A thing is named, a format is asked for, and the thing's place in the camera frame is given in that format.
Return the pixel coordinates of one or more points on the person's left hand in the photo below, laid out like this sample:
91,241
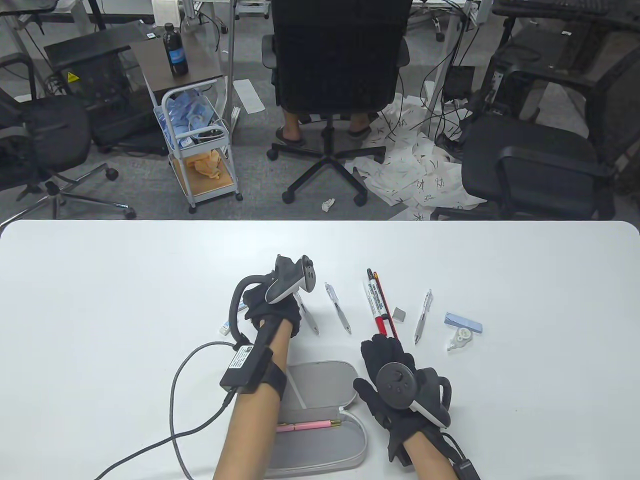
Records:
280,310

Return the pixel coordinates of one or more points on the person's right hand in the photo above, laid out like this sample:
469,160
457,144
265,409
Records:
387,352

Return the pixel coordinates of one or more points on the white marker red cap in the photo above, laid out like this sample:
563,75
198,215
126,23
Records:
381,325

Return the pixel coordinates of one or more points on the clear gel pen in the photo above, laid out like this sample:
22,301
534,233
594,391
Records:
310,320
337,307

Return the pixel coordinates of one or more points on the red wooden pencil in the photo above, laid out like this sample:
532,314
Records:
387,310

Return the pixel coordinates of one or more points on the silver mechanical pen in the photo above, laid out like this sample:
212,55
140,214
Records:
422,320

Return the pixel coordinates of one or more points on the white marker black cap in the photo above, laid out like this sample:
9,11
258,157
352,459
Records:
377,297

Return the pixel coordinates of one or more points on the pink pen gold trim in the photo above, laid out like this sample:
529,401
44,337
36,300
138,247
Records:
310,425

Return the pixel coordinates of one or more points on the white cartoon print pencil case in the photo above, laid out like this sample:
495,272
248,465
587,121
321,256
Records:
325,450

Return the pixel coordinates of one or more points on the person's left forearm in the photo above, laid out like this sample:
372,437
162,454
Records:
250,430

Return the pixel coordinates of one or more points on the person's right forearm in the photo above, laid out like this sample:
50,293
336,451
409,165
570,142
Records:
430,460

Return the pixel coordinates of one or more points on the grey left hand controller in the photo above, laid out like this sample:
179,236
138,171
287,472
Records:
287,285

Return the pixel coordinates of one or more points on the grey hand controller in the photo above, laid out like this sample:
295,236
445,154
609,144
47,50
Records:
287,285
397,382

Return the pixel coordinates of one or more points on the grey right hand controller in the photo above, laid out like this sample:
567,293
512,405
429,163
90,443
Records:
397,382

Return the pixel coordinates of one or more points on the small grey metal block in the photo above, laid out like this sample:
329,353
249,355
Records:
399,314

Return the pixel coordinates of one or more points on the white correction tape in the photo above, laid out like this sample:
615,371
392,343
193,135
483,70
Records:
461,339

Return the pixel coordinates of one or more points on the light blue note pad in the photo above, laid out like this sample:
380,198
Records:
462,321

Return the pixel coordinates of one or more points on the crumpled white paper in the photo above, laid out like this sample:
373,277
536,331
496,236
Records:
328,205

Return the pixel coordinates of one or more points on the white trolley cart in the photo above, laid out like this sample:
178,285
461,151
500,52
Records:
200,192

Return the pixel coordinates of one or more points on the orange cloth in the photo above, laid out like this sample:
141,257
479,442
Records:
206,165

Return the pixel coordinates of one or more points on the white printed floor sheet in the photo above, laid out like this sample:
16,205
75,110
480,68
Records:
425,175

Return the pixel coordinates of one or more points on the white power strip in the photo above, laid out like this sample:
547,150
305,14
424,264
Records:
236,119

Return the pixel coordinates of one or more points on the white paper sheet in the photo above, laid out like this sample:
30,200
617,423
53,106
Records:
249,96

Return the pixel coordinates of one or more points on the pile of blue packets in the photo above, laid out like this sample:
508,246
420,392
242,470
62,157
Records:
187,112

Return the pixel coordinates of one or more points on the black mesh armrest chair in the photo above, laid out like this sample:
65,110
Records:
530,150

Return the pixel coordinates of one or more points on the white desk leg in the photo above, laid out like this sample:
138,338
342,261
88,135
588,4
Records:
445,50
231,60

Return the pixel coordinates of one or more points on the black high-back office chair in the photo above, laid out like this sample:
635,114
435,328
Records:
335,50

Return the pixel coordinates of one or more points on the black box on floor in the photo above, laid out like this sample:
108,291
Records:
459,82

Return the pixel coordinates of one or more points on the dark bottle blue label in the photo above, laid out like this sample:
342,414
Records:
176,50

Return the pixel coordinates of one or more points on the black chair chrome base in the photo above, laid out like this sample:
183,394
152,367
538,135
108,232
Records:
55,135

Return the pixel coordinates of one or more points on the black cabinet yellow sticker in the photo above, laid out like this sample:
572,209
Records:
100,85

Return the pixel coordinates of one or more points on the grey chair wheel base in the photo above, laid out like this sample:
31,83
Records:
430,22

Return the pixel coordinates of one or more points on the black mesh office chair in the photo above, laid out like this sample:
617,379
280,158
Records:
565,55

